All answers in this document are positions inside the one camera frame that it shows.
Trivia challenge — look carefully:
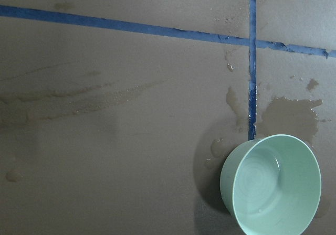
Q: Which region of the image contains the green bowl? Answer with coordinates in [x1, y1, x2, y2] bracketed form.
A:
[219, 134, 322, 234]

